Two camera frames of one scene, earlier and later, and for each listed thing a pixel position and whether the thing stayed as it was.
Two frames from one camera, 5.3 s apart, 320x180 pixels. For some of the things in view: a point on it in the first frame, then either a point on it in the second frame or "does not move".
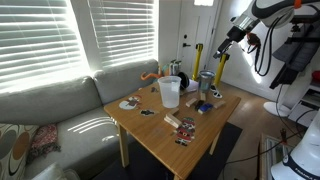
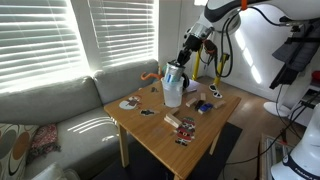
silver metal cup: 205,80 → 173,73
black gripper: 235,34 → 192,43
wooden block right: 219,104 does not move
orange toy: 150,75 does not move
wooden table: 172,138 does not move
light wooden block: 190,102 does not move
